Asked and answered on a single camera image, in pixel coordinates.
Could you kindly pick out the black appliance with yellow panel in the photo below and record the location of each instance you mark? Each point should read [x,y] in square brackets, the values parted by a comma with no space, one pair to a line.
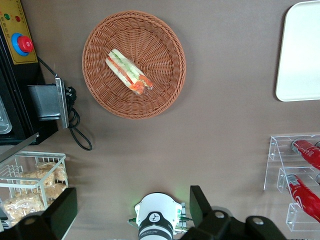
[22,105]

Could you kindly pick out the red cola bottle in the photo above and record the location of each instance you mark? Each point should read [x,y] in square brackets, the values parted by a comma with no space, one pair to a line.
[302,195]
[306,153]

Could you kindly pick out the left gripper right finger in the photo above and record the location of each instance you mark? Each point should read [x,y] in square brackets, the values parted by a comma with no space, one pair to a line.
[200,210]

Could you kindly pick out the brown table cover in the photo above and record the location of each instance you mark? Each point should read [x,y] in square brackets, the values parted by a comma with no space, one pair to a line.
[225,75]

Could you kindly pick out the round brown wicker basket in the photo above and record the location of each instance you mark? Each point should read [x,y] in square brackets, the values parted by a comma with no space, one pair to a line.
[155,37]

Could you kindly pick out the grey metal bar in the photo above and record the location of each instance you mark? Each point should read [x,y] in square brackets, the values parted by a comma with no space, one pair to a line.
[17,147]

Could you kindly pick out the clear acrylic bottle stand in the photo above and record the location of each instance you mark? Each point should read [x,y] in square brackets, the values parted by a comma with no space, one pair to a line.
[275,160]

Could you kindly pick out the red emergency stop button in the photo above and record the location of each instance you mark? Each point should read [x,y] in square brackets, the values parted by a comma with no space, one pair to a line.
[24,44]

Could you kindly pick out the cream plastic tray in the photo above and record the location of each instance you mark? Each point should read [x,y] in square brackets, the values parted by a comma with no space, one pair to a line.
[300,50]

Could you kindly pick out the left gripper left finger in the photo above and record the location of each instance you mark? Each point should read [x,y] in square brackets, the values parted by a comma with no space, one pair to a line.
[55,215]

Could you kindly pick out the triangle sandwich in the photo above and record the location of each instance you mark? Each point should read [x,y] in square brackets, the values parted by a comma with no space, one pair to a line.
[122,67]

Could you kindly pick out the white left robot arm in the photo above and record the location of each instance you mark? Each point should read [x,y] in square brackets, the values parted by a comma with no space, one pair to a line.
[155,207]

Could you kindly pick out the rice cracker pack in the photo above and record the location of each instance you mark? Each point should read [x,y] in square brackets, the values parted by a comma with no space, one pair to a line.
[35,176]
[58,191]
[20,207]
[60,172]

